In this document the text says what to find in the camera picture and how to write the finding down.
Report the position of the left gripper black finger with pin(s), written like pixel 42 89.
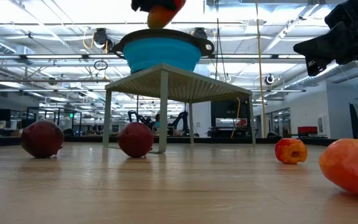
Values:
pixel 148 4

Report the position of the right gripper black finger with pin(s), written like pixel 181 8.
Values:
pixel 322 54
pixel 325 37

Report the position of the blue bowl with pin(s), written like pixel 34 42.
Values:
pixel 160 53

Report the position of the background black robot arm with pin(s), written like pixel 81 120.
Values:
pixel 182 119
pixel 140 118

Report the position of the red box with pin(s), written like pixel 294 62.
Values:
pixel 307 130

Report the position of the green perforated metal shelf riser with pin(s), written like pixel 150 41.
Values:
pixel 179 84

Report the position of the small red pepper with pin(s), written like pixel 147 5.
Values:
pixel 287 149

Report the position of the black equipment cabinet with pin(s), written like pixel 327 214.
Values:
pixel 225 110

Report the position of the small orange pepper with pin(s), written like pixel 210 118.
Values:
pixel 346 168

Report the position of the person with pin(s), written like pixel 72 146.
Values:
pixel 157 120

